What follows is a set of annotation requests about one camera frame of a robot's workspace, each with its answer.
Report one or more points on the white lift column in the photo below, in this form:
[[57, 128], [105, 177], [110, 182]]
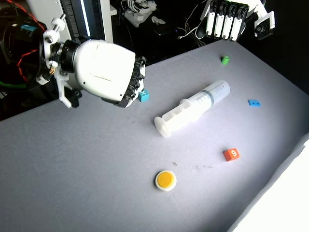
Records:
[[106, 19]]

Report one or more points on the large clear plastic syringe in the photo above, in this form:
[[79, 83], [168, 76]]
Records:
[[193, 106]]

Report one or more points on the white plastic parts heap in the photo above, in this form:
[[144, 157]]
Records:
[[138, 15]]

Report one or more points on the yellow round push button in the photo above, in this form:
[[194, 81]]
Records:
[[165, 180]]

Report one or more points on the blue rectangular block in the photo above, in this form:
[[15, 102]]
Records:
[[254, 103]]

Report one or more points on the teal letter K block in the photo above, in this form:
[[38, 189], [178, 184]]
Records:
[[144, 96]]

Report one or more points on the black wrist camera white mount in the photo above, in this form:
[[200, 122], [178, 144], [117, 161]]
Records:
[[264, 27]]

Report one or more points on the orange number cube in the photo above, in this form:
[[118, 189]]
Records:
[[231, 154]]

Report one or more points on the small green cylinder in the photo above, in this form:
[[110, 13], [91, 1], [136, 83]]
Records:
[[225, 60]]

